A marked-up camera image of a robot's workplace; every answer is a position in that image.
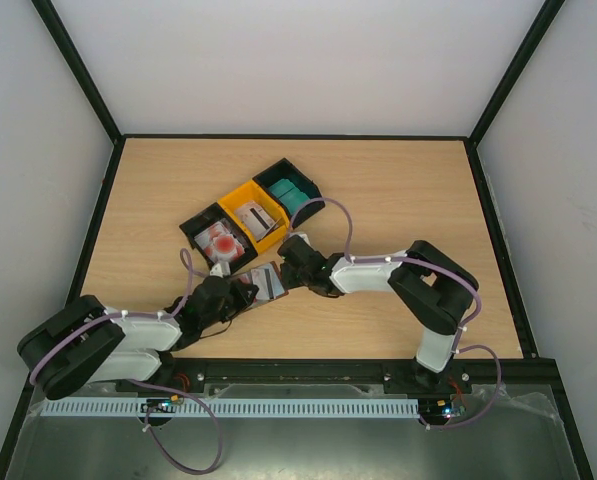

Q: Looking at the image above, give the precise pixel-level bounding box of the brown leather card holder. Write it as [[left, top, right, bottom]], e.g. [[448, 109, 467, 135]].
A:
[[233, 261, 289, 309]]

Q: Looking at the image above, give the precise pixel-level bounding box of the white card with magnetic stripe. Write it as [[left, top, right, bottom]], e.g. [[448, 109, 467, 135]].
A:
[[250, 263, 286, 302]]

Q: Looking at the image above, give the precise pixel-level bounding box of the black bin with red cards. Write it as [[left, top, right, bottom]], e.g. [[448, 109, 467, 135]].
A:
[[179, 203, 257, 272]]

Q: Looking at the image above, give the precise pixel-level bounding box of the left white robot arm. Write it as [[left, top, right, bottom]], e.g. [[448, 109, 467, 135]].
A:
[[17, 276, 259, 400]]

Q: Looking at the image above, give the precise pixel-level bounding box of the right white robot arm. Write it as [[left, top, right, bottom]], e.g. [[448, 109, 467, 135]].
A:
[[278, 235, 482, 392]]

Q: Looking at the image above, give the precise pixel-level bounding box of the stack of red-white cards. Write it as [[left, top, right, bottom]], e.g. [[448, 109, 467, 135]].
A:
[[194, 220, 244, 263]]

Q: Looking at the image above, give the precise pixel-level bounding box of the stack of white cards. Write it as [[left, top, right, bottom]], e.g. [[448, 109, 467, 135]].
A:
[[235, 201, 278, 241]]

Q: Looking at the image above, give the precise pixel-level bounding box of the stack of teal cards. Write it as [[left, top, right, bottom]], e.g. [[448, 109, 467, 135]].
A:
[[269, 178, 310, 216]]

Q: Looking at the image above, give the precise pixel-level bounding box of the black bin with teal cards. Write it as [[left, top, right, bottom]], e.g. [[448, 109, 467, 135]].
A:
[[253, 158, 325, 228]]

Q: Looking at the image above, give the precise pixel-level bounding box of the yellow plastic bin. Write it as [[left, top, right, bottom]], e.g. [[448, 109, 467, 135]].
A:
[[218, 180, 289, 253]]

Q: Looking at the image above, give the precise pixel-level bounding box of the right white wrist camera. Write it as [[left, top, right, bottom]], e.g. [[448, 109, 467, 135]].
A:
[[289, 231, 311, 246]]

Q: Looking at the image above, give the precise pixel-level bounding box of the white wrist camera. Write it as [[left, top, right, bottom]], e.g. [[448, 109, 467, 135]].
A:
[[209, 260, 231, 278], [289, 231, 311, 246]]

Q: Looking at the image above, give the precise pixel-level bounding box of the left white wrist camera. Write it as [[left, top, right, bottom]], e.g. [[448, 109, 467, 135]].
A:
[[209, 260, 231, 278]]

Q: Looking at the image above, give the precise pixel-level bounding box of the light blue slotted cable duct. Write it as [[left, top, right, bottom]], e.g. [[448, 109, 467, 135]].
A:
[[39, 397, 419, 419]]

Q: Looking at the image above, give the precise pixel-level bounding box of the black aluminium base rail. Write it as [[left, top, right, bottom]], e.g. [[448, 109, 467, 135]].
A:
[[99, 353, 561, 397]]

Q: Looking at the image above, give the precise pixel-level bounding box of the black cage frame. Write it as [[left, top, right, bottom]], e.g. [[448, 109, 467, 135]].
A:
[[0, 0, 597, 480]]

